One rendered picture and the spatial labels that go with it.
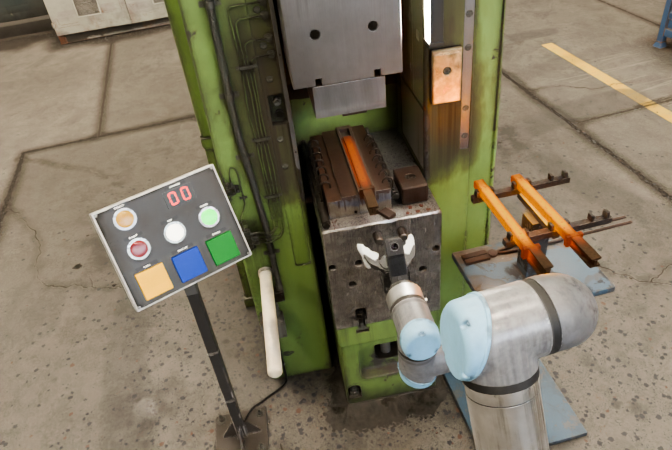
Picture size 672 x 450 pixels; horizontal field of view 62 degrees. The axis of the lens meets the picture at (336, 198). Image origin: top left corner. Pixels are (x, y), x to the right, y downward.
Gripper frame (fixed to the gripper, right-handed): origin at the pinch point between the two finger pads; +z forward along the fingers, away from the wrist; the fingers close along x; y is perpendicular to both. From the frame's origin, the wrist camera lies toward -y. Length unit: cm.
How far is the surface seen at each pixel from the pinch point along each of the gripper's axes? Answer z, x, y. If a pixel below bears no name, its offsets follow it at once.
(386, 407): 13, -1, 99
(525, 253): -15.0, 33.9, 1.5
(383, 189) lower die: 22.7, 5.3, 0.7
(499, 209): 3.2, 34.4, 0.7
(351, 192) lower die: 24.4, -4.4, 0.9
